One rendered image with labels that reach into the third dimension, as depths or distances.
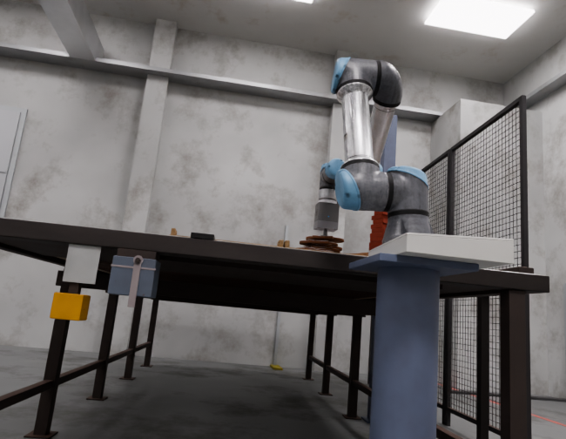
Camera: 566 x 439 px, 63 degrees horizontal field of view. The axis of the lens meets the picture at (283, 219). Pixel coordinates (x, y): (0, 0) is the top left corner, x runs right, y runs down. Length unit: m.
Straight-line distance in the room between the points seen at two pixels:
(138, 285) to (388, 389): 0.80
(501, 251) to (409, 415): 0.47
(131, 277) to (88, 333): 5.31
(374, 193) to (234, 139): 5.86
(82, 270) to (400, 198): 1.01
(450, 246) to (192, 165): 5.98
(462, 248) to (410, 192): 0.23
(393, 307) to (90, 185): 6.12
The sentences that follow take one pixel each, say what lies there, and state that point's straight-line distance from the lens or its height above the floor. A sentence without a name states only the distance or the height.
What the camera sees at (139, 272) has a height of 0.78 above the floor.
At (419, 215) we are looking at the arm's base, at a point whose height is 1.00.
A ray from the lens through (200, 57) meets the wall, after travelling 7.66.
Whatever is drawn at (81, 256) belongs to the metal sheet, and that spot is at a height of 0.82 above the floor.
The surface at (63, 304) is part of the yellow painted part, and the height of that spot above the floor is 0.67.
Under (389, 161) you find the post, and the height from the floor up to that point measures 1.99.
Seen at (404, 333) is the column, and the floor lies 0.68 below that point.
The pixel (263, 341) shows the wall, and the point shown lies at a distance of 6.71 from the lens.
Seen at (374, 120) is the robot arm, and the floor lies 1.39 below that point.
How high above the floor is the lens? 0.69
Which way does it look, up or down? 12 degrees up
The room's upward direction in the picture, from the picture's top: 5 degrees clockwise
